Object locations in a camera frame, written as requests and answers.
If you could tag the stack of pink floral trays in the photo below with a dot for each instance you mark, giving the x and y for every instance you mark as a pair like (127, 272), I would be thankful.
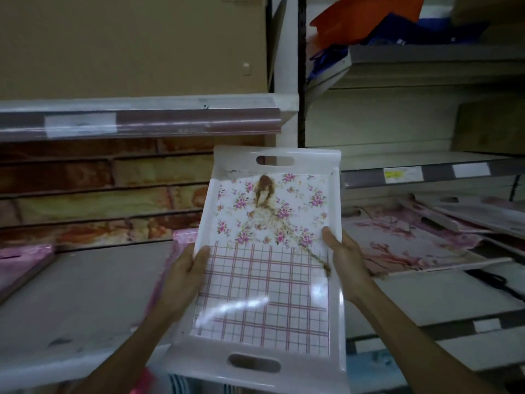
(20, 270)

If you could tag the white magnolia print tray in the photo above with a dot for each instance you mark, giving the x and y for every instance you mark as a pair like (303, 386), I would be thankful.
(410, 246)

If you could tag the large plain cardboard box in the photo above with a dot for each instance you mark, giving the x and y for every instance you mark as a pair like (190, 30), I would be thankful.
(123, 45)

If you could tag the person's right hand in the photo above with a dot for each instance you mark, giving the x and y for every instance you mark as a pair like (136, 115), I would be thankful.
(348, 270)

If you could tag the person's left forearm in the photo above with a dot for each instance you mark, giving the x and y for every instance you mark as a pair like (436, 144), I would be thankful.
(123, 357)

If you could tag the person's left hand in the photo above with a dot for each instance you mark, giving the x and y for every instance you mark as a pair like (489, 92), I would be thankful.
(180, 283)

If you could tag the orange bag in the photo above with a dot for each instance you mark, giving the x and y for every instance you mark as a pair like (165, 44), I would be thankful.
(361, 20)

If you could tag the blue bag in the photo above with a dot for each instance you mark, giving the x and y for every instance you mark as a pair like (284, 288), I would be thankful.
(410, 32)

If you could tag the person's right forearm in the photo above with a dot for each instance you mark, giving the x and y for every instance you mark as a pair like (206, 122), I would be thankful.
(418, 348)

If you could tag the pink peony print tray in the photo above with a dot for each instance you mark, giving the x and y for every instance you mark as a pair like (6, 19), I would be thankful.
(180, 237)

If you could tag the pink plastic scoop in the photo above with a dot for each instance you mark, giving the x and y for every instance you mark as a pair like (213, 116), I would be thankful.
(143, 383)

